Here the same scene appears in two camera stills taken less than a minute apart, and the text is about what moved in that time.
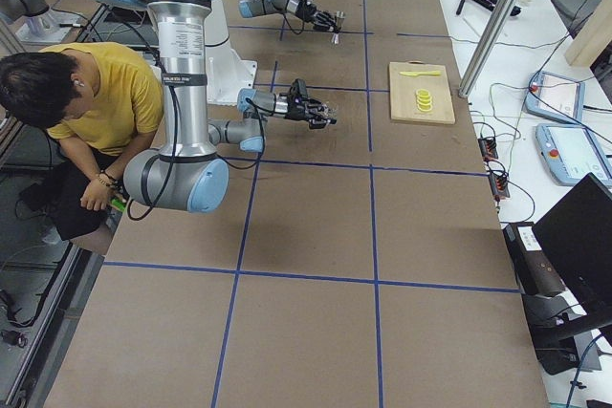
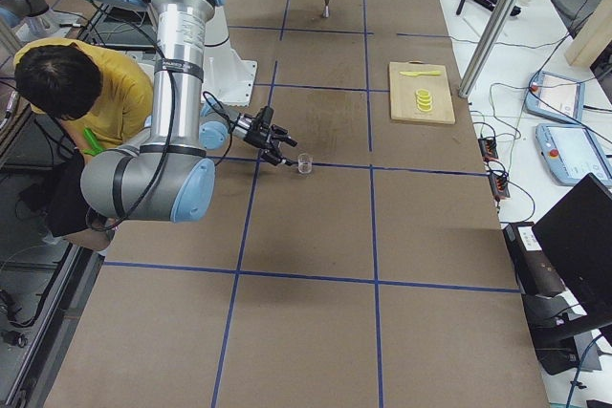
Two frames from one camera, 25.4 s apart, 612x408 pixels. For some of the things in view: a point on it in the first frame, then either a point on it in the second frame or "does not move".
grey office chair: (575, 4) does not move
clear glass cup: (328, 113) -> (305, 162)
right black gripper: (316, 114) -> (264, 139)
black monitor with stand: (575, 237) does not move
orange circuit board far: (489, 149) does not move
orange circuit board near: (499, 184) does not move
